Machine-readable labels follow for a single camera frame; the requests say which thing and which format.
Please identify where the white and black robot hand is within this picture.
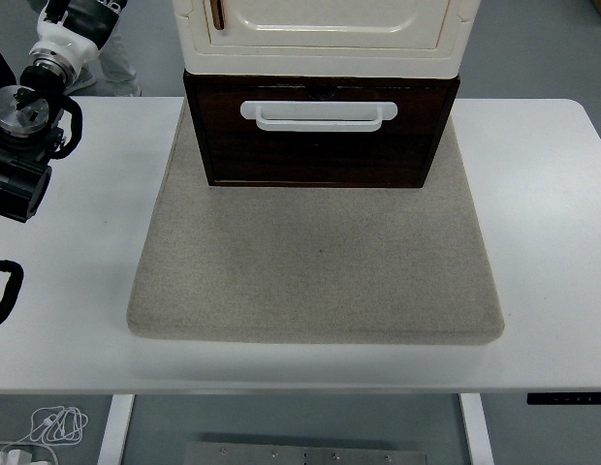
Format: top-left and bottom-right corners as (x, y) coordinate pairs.
(31, 0), (125, 67)

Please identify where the white drawer handle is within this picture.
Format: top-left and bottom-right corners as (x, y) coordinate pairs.
(239, 100), (399, 134)

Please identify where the dark wooden drawer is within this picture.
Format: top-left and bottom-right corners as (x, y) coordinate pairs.
(188, 84), (452, 188)

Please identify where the dark wooden drawer case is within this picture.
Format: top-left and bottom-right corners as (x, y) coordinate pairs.
(182, 70), (462, 190)

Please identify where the beige fabric mat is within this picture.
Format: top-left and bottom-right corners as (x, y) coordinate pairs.
(124, 99), (506, 346)

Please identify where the white table leg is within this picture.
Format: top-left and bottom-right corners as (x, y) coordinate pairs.
(458, 394), (495, 465)
(95, 394), (136, 465)

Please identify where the white charger adapter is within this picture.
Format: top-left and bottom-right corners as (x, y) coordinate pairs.
(0, 448), (38, 465)

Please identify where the grey metal plate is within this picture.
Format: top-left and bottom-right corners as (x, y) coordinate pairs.
(183, 441), (429, 465)

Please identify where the black table control panel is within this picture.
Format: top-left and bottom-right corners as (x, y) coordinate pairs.
(526, 392), (601, 407)

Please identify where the white cable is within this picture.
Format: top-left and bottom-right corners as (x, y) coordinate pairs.
(0, 405), (90, 465)

